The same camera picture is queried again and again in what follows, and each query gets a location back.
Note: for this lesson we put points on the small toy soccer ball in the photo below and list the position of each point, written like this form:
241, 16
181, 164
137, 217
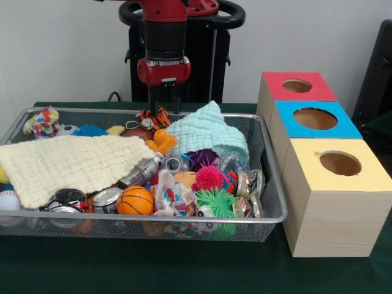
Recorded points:
68, 130

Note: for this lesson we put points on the black upright panel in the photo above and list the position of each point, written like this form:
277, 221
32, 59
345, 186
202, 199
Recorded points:
376, 76

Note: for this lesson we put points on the blue spiky rubber ball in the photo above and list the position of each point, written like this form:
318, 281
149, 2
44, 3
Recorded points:
91, 130

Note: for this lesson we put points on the wooden box with three holes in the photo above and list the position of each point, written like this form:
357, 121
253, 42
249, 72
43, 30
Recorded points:
333, 214

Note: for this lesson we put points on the cream knitted cloth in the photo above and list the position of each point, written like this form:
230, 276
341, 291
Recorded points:
70, 162

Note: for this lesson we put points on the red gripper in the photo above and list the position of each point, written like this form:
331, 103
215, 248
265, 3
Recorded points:
162, 72

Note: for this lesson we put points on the white toy baseball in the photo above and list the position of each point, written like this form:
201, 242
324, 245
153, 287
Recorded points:
9, 200

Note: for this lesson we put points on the pink spiky rubber ball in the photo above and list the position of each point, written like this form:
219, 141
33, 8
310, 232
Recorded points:
208, 178

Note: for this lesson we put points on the green spiky rubber ball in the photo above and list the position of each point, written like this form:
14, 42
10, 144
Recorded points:
216, 200

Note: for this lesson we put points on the white cloth with coloured spots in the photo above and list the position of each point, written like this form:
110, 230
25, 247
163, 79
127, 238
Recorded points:
41, 122

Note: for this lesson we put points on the light blue waffle cloth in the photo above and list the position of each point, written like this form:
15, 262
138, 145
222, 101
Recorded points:
205, 128

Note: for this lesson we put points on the orange tiger plush toy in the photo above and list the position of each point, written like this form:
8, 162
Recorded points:
160, 120

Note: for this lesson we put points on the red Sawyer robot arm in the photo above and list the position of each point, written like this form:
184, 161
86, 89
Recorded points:
165, 36

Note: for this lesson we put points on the dark green side table cloth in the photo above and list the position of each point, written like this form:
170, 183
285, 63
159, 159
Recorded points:
381, 128

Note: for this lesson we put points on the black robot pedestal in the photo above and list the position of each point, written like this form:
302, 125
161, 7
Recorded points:
208, 61

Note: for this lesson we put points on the orange toy basketball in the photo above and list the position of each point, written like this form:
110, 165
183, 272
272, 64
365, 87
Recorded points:
134, 200

